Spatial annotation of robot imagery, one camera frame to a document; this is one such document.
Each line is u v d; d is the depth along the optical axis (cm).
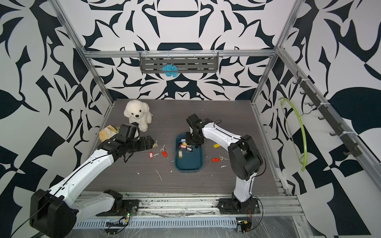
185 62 94
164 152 93
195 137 76
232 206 67
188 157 93
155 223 78
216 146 96
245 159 48
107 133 96
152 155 91
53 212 38
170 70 91
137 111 91
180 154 92
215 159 89
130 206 75
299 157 68
